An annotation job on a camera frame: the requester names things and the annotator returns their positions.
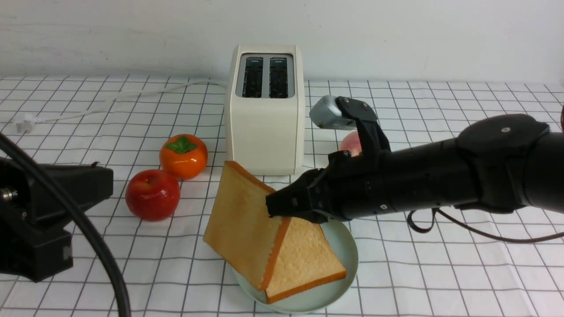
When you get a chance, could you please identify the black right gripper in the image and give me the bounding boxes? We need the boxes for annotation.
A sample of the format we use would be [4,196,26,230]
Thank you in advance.
[266,151,390,224]

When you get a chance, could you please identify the toast slice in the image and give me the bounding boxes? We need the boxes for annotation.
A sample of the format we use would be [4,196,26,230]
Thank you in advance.
[203,161,291,291]
[265,218,347,304]

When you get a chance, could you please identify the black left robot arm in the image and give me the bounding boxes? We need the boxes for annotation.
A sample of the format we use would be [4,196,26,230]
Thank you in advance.
[0,158,114,282]

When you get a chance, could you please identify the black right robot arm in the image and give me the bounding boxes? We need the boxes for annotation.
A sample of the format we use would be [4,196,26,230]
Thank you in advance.
[266,114,563,223]

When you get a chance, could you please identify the cream white two-slot toaster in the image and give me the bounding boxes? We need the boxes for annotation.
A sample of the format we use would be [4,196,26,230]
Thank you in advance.
[224,44,306,175]

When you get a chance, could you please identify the light green round plate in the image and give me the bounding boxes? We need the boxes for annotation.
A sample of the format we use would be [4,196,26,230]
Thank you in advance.
[231,219,359,315]

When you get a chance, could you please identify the pink peach with green leaf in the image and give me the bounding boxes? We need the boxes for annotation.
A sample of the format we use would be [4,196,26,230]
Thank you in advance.
[339,130,362,157]

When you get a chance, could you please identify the orange persimmon with green leaf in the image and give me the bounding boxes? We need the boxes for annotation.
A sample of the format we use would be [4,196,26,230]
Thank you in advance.
[159,134,209,180]

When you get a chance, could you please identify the red apple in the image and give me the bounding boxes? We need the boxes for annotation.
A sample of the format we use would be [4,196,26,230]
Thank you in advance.
[125,169,181,221]

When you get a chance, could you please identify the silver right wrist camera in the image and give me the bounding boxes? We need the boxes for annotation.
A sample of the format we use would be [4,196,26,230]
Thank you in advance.
[309,96,381,153]

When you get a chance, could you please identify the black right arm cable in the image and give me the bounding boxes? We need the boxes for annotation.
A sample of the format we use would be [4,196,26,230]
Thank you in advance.
[406,208,564,244]

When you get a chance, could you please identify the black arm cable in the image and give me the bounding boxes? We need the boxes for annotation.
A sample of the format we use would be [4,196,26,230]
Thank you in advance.
[0,133,132,317]
[406,208,564,244]

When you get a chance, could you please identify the white toaster power cord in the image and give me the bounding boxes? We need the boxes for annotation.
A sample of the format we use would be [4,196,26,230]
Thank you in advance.
[14,80,228,134]

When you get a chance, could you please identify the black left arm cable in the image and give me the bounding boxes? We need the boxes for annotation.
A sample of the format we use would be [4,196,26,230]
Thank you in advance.
[0,133,132,317]

